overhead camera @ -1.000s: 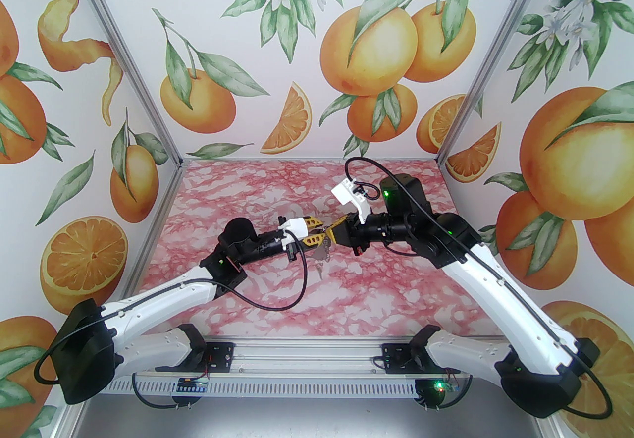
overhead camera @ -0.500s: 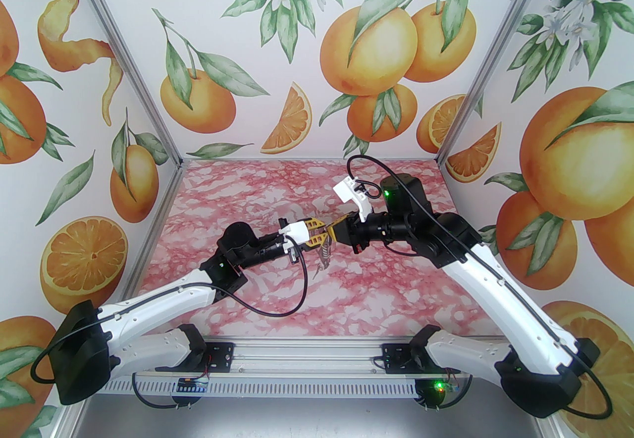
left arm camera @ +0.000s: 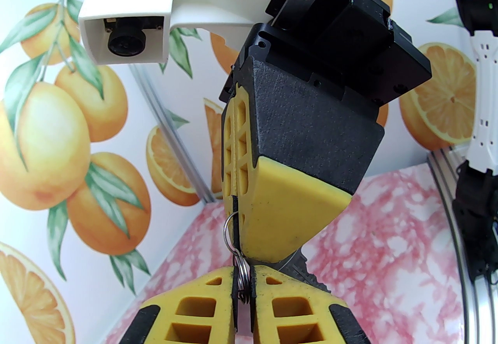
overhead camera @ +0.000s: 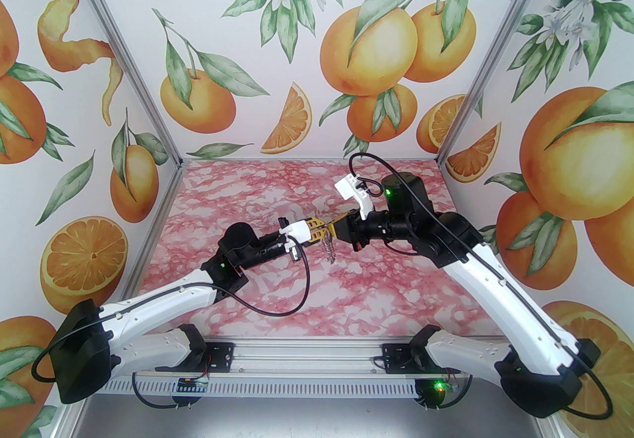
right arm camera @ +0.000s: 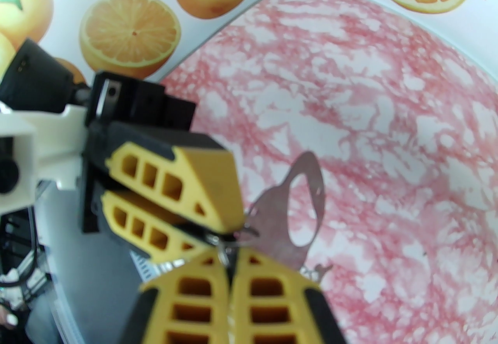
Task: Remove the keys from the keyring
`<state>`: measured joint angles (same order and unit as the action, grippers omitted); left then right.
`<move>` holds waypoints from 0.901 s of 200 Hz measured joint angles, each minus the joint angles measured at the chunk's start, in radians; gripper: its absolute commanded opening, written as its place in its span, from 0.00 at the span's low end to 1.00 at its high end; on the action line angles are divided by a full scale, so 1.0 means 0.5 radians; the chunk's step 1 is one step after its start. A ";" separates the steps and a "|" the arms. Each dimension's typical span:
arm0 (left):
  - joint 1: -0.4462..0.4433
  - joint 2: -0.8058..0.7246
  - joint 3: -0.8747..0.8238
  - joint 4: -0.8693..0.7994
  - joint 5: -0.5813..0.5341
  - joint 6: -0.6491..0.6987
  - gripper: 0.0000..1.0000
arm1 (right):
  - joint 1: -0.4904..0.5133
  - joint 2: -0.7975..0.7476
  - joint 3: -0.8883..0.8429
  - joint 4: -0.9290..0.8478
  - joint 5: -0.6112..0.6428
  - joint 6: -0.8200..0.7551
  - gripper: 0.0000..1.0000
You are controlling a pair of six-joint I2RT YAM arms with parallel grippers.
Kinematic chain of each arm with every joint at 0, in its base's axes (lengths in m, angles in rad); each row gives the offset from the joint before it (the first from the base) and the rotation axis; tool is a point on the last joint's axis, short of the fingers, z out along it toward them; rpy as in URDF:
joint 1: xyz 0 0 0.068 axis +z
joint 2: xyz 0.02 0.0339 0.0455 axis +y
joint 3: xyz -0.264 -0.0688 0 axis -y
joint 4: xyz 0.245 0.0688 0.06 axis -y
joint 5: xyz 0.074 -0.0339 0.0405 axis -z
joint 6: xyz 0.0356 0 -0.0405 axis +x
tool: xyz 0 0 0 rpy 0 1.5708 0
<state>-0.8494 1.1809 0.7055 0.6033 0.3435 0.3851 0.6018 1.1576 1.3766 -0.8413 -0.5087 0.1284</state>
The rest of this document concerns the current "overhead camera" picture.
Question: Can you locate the aluminium mounting rail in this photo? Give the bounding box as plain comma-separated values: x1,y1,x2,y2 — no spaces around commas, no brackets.
106,333,506,380

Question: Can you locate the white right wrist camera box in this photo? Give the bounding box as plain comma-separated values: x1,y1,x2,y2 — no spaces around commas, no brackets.
334,172,375,219

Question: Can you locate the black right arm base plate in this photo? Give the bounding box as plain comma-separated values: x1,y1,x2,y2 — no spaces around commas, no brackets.
381,342,422,375

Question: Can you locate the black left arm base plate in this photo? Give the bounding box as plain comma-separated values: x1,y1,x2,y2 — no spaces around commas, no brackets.
201,341,235,373

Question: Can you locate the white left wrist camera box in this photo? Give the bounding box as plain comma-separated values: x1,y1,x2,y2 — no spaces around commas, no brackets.
279,221,312,244

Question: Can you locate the black base power cable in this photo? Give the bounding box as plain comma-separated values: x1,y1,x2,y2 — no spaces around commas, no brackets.
131,372,191,412
419,374,471,412

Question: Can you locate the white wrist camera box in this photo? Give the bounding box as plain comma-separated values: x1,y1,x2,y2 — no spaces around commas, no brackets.
334,172,375,219
279,221,312,244

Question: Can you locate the slotted white cable duct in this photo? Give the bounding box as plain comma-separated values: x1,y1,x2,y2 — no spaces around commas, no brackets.
106,373,506,398

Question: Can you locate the aluminium frame leg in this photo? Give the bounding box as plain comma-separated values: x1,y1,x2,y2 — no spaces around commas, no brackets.
535,416,564,438
53,401,89,438

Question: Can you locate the dark grey carabiner keyring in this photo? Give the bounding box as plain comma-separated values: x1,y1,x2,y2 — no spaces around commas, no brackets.
321,227,338,264

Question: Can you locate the aluminium frame post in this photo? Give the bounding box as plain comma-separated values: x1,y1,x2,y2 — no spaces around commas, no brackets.
435,0,556,164
62,0,183,164

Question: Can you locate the black round device green light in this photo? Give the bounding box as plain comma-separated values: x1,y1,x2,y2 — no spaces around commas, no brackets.
415,378,446,409

